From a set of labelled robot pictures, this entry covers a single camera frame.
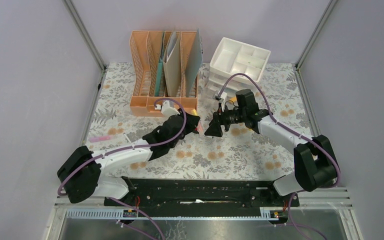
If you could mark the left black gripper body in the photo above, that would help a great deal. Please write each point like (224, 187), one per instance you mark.
(189, 127)

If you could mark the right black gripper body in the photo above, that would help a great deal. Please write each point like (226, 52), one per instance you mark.
(228, 117)

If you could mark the light blue folder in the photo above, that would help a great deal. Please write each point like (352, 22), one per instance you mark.
(194, 62)

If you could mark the teal folder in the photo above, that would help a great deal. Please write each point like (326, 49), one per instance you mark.
(159, 83)

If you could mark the white plastic drawer unit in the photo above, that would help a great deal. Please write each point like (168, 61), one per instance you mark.
(232, 57)

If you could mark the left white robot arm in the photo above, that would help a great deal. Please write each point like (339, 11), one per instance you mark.
(85, 173)

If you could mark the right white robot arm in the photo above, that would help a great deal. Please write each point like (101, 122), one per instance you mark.
(313, 158)

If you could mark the floral patterned desk mat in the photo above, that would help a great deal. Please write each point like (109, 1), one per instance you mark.
(239, 154)

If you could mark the orange plastic file organizer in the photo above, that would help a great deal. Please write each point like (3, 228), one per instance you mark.
(145, 50)

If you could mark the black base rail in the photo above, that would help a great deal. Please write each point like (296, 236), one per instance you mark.
(192, 198)

